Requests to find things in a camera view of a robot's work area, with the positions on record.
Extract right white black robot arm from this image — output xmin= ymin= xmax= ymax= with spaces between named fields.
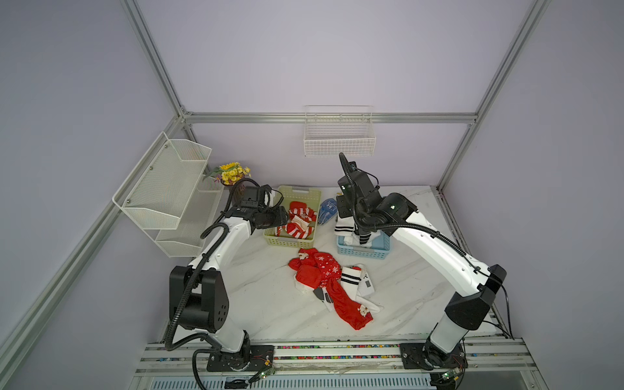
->
xmin=337 ymin=153 xmax=506 ymax=371

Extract white wire wall basket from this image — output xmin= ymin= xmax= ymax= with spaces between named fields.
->
xmin=303 ymin=105 xmax=376 ymax=158

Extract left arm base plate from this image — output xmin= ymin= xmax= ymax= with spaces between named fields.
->
xmin=206 ymin=344 xmax=275 ymax=372

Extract green plastic basket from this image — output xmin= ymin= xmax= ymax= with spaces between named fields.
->
xmin=263 ymin=185 xmax=322 ymax=249

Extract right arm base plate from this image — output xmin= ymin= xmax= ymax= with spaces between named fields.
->
xmin=399 ymin=341 xmax=466 ymax=371

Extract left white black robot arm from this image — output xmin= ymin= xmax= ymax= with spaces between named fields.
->
xmin=163 ymin=178 xmax=289 ymax=371

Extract red white striped santa sock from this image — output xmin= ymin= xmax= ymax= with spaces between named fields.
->
xmin=286 ymin=201 xmax=317 ymax=240

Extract red santa sock upper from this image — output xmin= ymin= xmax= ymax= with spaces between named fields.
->
xmin=288 ymin=248 xmax=342 ymax=290

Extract white sock black bands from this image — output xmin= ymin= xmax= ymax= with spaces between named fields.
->
xmin=343 ymin=232 xmax=381 ymax=248

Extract white two-tier mesh shelf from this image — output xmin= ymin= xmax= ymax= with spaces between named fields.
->
xmin=112 ymin=133 xmax=224 ymax=258

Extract blue dotted work glove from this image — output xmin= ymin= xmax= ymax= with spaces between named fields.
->
xmin=317 ymin=198 xmax=338 ymax=225

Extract blue plastic basket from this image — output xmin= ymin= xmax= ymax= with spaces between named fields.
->
xmin=335 ymin=232 xmax=391 ymax=260

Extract aluminium rail bench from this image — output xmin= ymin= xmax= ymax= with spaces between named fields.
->
xmin=130 ymin=336 xmax=547 ymax=389

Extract dark glass vase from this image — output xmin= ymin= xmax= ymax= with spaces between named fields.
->
xmin=228 ymin=183 xmax=245 ymax=203

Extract yellow flower bouquet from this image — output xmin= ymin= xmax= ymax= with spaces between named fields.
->
xmin=208 ymin=162 xmax=251 ymax=186

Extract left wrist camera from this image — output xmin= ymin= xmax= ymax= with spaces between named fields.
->
xmin=258 ymin=185 xmax=276 ymax=209

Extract white sock black stripes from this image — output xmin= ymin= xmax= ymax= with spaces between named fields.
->
xmin=340 ymin=264 xmax=383 ymax=314

